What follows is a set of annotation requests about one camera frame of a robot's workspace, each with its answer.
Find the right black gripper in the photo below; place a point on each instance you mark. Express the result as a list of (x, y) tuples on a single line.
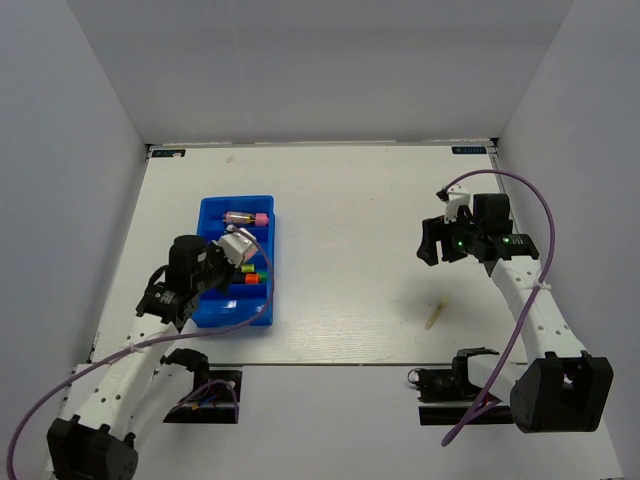
[(433, 230)]

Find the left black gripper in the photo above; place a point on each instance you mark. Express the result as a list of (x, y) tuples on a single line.
[(214, 251)]

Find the orange cap black highlighter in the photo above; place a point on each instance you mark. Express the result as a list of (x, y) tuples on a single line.
[(247, 278)]

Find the pink cap crayon tube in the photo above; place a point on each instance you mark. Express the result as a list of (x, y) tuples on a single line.
[(258, 219)]

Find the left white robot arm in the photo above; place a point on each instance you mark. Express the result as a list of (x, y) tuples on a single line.
[(155, 369)]

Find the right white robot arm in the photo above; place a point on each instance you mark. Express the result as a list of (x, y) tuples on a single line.
[(560, 387)]

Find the blue compartment tray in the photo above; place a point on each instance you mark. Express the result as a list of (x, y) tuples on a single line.
[(217, 309)]

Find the right table corner label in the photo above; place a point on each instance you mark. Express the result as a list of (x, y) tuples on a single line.
[(468, 150)]

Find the table corner label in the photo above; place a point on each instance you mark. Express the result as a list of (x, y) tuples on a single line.
[(468, 150), (167, 153)]

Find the left table corner label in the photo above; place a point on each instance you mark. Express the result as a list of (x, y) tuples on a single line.
[(167, 153)]

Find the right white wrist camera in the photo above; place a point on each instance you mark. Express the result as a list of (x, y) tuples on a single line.
[(454, 197)]

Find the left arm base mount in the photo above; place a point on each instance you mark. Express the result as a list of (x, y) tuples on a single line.
[(214, 399)]

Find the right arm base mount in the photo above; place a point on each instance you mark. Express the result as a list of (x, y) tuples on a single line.
[(441, 402)]

